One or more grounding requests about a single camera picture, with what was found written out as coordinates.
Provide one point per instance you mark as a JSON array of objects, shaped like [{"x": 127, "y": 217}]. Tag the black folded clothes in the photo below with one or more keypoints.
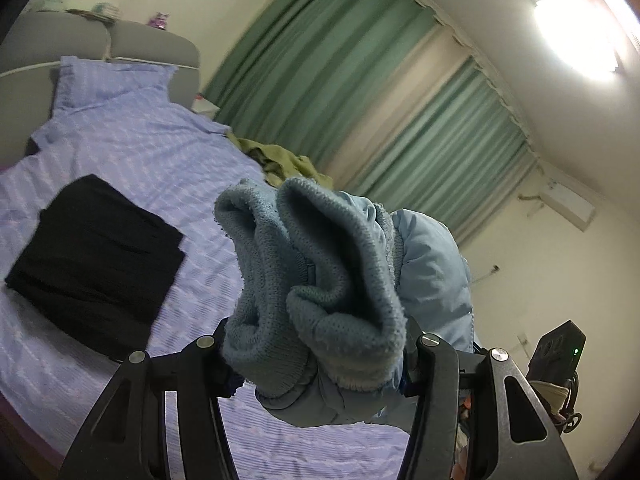
[{"x": 100, "y": 260}]

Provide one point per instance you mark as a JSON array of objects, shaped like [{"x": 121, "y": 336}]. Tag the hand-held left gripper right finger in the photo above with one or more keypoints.
[{"x": 432, "y": 360}]

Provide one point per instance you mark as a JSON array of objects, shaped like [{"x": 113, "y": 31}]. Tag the grey padded headboard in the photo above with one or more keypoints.
[{"x": 150, "y": 45}]

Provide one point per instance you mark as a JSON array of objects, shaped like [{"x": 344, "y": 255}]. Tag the beige sheer curtain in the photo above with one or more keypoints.
[{"x": 395, "y": 105}]

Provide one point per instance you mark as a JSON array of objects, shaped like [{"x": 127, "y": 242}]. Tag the small purple toy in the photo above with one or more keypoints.
[{"x": 158, "y": 20}]

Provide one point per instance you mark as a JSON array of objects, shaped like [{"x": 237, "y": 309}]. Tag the lilac striped bed blanket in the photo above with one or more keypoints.
[{"x": 150, "y": 150}]

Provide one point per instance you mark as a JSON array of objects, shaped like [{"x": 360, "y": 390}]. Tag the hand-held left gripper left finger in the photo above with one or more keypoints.
[{"x": 205, "y": 360}]

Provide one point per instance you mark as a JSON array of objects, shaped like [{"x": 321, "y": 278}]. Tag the olive green garment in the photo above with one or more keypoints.
[{"x": 285, "y": 162}]

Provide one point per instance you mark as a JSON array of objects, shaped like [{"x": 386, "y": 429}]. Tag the lilac striped pillow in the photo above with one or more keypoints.
[{"x": 110, "y": 82}]

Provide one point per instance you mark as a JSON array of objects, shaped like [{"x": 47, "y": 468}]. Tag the round ceiling light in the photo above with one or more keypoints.
[{"x": 575, "y": 35}]

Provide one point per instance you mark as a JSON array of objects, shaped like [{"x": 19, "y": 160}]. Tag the red and white box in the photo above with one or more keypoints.
[{"x": 206, "y": 103}]

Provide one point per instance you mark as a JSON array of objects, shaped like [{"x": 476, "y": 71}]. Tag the light blue puffer jacket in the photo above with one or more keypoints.
[{"x": 340, "y": 285}]

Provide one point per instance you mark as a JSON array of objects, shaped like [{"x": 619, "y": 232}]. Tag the white air conditioner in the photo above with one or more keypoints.
[{"x": 567, "y": 205}]

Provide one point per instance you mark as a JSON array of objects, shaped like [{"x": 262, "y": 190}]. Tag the green curtain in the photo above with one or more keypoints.
[
  {"x": 310, "y": 40},
  {"x": 450, "y": 160}
]

